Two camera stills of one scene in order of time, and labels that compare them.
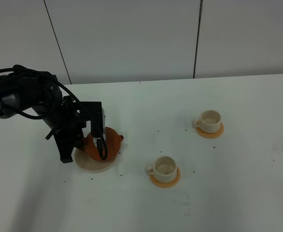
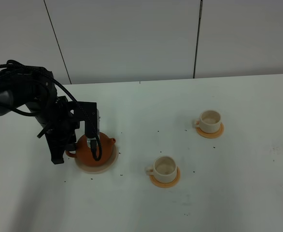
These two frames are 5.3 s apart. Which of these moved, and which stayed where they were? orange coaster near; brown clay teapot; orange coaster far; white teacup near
Moved: brown clay teapot
Stayed: orange coaster near; orange coaster far; white teacup near
